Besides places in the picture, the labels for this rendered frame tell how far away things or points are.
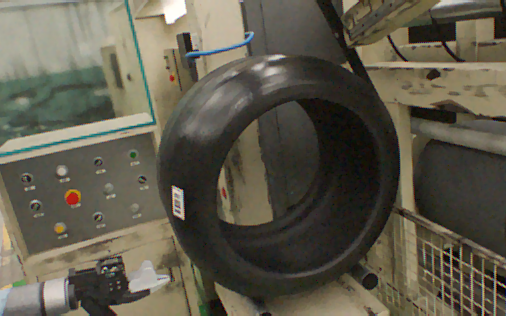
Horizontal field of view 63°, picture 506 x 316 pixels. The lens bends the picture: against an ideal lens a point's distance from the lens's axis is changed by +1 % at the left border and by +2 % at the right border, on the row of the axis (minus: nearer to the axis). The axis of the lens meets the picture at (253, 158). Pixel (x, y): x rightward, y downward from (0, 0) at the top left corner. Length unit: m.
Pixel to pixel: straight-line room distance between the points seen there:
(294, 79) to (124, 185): 0.91
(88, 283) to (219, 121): 0.45
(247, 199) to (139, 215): 0.51
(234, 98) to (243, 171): 0.45
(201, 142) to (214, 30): 0.44
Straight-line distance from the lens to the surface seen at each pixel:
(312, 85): 0.86
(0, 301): 1.00
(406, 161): 1.45
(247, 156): 1.22
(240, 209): 1.26
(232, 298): 1.15
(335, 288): 1.24
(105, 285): 0.97
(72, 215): 1.61
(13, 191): 1.60
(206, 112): 0.82
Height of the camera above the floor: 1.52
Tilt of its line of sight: 17 degrees down
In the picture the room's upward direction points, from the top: 9 degrees counter-clockwise
